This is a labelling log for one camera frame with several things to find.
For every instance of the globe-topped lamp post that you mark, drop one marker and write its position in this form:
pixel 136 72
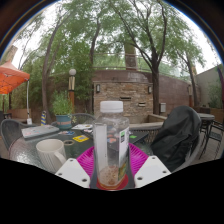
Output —
pixel 71 88

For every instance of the black laptop with stickers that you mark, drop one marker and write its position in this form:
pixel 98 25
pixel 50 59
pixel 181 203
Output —
pixel 140 136

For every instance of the slim leaning tree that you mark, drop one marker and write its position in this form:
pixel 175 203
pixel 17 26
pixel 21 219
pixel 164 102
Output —
pixel 45 86

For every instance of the closed red patio umbrella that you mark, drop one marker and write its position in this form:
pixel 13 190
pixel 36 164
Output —
pixel 221 86

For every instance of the yellow square card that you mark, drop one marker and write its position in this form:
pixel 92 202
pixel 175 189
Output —
pixel 81 138

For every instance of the black wall lantern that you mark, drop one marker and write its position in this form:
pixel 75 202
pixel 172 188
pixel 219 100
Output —
pixel 150 89
pixel 98 88

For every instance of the tall dark-trunk tree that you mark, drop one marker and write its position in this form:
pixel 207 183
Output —
pixel 155 90

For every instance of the clear white-capped drink bottle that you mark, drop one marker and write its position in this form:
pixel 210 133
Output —
pixel 111 140

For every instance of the black jacket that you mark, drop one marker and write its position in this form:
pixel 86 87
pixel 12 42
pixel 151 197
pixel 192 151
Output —
pixel 176 136

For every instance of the dark metal patio chair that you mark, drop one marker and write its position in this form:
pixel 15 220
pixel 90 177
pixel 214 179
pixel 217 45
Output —
pixel 215 135

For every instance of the potted green plant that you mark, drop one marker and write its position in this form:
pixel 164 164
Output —
pixel 61 106

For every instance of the grey laptop with stickers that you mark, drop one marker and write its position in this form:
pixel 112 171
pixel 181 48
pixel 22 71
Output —
pixel 38 131

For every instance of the grey wall box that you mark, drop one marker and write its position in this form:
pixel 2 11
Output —
pixel 163 107

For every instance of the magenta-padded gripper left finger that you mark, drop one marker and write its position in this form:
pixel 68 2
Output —
pixel 85 161

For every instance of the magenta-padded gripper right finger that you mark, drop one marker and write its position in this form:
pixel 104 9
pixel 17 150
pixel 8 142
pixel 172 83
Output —
pixel 140 160

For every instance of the orange canopy tent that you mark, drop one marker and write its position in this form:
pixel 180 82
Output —
pixel 11 78

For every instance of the white ribbed mug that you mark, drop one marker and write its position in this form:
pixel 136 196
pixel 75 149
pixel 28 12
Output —
pixel 48 153

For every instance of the blue yellow striped post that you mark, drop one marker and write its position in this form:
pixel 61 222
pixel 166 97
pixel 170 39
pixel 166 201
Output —
pixel 43 118

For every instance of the round grey patio table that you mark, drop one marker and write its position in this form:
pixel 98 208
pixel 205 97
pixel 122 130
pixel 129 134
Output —
pixel 206 116

